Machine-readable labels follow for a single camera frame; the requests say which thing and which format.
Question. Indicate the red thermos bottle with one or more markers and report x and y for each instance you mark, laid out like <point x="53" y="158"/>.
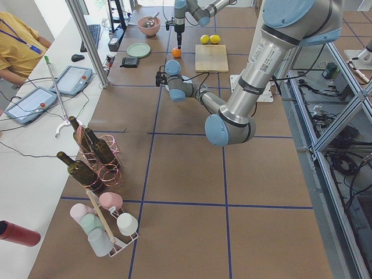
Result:
<point x="17" y="234"/>

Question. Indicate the white cup rack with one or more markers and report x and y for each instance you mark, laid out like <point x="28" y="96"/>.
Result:
<point x="119" y="245"/>

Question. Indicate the white cup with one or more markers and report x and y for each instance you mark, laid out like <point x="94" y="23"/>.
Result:
<point x="127" y="224"/>

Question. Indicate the folded dark grey cloth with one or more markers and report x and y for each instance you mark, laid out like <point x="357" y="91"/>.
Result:
<point x="130" y="62"/>

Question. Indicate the pale pink cup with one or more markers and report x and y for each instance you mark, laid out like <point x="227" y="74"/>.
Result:
<point x="79" y="210"/>

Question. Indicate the mint green cup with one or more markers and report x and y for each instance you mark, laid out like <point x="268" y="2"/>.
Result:
<point x="89" y="222"/>

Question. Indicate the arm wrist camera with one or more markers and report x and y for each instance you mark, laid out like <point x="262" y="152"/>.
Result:
<point x="169" y="23"/>

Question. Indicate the dark green wine bottle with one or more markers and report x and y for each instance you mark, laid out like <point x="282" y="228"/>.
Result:
<point x="81" y="172"/>

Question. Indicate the copper wire bottle rack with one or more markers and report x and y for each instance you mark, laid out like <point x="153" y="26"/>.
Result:
<point x="109" y="174"/>

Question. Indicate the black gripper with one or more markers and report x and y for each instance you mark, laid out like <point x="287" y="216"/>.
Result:
<point x="179" y="29"/>

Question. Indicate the aluminium frame post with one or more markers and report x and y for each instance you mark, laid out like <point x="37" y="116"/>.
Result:
<point x="79" y="19"/>

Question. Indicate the light blue plate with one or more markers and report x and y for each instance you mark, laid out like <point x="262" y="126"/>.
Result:
<point x="185" y="80"/>

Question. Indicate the light green plate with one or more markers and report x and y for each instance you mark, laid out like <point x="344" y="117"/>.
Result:
<point x="139" y="50"/>

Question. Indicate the metal reacher stick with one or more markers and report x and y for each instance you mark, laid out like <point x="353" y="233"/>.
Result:
<point x="65" y="121"/>

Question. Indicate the light grey cup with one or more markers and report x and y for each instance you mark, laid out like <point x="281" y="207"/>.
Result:
<point x="100" y="242"/>

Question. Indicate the yellow lemon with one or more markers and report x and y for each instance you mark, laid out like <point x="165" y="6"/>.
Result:
<point x="204" y="39"/>
<point x="214" y="39"/>

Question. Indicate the bamboo cutting board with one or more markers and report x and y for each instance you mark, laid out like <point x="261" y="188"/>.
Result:
<point x="211" y="58"/>

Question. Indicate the metal scoop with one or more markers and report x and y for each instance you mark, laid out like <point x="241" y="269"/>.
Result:
<point x="149" y="22"/>

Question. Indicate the black computer mouse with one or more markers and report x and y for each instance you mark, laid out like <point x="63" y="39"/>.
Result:
<point x="77" y="57"/>

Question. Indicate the orange mandarin fruit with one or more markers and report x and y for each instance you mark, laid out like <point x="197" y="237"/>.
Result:
<point x="176" y="52"/>

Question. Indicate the blue teach pendant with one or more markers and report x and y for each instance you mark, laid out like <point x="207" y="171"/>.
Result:
<point x="31" y="106"/>
<point x="73" y="80"/>

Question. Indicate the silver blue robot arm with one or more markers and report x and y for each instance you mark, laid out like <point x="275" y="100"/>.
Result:
<point x="286" y="24"/>
<point x="200" y="14"/>

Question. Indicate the pink bowl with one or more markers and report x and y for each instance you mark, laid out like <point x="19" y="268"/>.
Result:
<point x="148" y="29"/>

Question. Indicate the person in yellow shirt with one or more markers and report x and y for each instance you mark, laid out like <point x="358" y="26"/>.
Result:
<point x="22" y="48"/>

